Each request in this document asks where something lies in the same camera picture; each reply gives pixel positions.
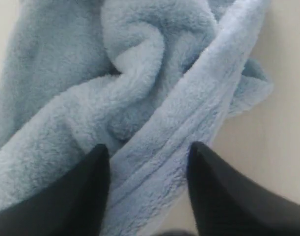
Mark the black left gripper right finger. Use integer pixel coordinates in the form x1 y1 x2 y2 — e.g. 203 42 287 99
187 142 300 236

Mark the light blue fluffy towel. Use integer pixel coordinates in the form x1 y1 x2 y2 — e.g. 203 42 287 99
0 0 272 236

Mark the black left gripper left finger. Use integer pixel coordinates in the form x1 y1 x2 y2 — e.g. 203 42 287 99
0 145 110 236

